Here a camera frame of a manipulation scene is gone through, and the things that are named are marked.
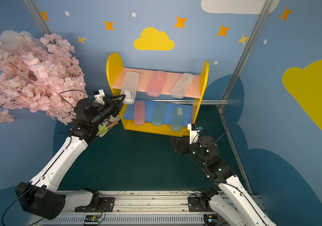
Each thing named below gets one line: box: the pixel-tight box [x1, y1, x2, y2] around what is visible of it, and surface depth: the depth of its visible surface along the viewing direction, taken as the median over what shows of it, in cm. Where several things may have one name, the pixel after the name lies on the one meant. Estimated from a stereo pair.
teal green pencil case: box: [151, 101, 168, 127], surface depth 98 cm
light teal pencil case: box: [170, 105, 185, 132], surface depth 97 cm
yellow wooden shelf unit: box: [106, 52, 210, 138], surface depth 80 cm
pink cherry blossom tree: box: [0, 32, 89, 126], surface depth 60 cm
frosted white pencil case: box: [120, 71, 139, 105], surface depth 74 cm
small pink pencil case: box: [133, 101, 146, 126], surface depth 98 cm
